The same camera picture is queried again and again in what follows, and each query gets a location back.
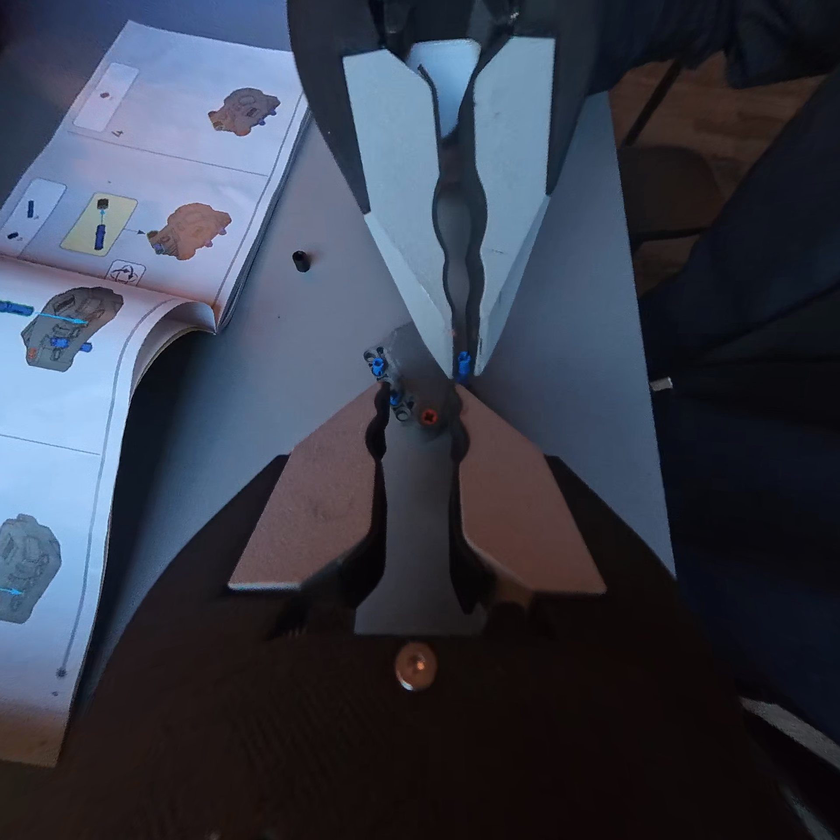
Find lego instruction booklet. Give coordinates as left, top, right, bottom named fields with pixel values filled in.
left=0, top=20, right=312, bottom=769

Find grey lego assembly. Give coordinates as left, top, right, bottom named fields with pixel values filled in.
left=364, top=323, right=463, bottom=429

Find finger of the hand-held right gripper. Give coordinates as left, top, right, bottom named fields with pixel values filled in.
left=341, top=48, right=462, bottom=380
left=461, top=35, right=557, bottom=378

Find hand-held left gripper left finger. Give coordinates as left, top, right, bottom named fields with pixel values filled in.
left=227, top=382, right=391, bottom=611

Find person's dark trousers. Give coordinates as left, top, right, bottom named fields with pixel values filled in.
left=638, top=72, right=840, bottom=746

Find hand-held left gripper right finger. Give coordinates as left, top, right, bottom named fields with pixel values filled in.
left=448, top=382, right=608, bottom=616

